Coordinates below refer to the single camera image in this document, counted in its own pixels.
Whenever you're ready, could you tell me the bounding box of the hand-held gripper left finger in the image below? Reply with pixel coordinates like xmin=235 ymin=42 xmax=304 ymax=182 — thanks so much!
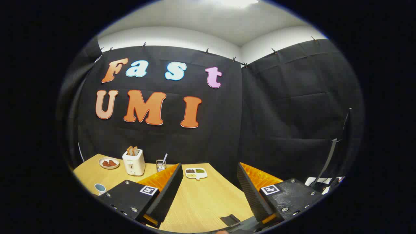
xmin=97 ymin=163 xmax=184 ymax=229

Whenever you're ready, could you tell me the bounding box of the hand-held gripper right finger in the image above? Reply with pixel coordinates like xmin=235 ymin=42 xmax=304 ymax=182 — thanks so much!
xmin=237 ymin=162 xmax=326 ymax=225

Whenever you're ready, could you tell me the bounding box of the wooden table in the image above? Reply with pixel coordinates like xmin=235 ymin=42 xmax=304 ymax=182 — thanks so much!
xmin=73 ymin=154 xmax=255 ymax=233

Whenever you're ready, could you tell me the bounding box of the white divided dish with beans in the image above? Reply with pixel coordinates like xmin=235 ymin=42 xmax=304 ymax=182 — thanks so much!
xmin=185 ymin=168 xmax=208 ymax=181

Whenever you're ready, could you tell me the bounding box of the cream toaster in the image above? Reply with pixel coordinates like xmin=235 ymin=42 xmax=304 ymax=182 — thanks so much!
xmin=122 ymin=149 xmax=146 ymax=176

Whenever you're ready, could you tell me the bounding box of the black backdrop cloth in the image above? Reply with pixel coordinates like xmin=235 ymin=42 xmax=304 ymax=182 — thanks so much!
xmin=57 ymin=36 xmax=364 ymax=192

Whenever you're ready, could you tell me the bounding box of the small round white plate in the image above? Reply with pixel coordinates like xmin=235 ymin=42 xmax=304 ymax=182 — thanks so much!
xmin=98 ymin=157 xmax=120 ymax=170

